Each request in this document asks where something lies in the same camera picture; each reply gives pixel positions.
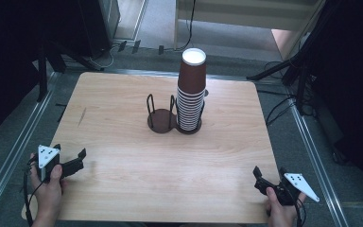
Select stack of brown cups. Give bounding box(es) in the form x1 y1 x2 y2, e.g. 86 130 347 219
175 47 208 132

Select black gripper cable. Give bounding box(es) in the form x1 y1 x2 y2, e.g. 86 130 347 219
22 156 45 227
292 194 307 227

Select grey metal cabinet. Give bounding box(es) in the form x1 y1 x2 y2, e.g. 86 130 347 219
97 0 121 43

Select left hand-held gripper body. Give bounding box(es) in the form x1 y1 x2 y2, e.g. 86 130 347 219
37 145 65 183

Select beige cabinet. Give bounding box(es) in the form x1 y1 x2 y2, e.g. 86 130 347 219
174 0 324 50

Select metal floor rail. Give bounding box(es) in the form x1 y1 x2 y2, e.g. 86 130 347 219
0 71 60 211
288 99 350 227

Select person's left hand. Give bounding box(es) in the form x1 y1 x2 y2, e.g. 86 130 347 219
27 152 68 227

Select black floor cables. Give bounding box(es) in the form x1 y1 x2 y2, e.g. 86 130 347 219
258 60 301 128

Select black angled metal stand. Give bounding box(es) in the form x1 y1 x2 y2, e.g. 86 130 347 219
246 0 338 116

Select black power cable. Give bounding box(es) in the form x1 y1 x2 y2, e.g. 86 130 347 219
164 0 198 53

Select person's right hand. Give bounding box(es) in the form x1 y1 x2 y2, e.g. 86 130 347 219
265 186 307 227

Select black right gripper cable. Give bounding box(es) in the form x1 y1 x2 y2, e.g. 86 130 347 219
292 194 307 227

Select white floor cable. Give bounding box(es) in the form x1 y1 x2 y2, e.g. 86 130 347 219
87 44 121 71

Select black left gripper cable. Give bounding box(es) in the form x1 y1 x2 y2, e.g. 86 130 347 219
22 156 45 227

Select black curtain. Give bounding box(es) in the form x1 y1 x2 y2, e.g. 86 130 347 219
0 0 103 146
299 0 363 206

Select black wire cup holder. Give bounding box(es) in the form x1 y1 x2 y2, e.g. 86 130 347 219
146 89 210 136

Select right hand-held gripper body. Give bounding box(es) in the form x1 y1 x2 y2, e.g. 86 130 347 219
264 171 321 207

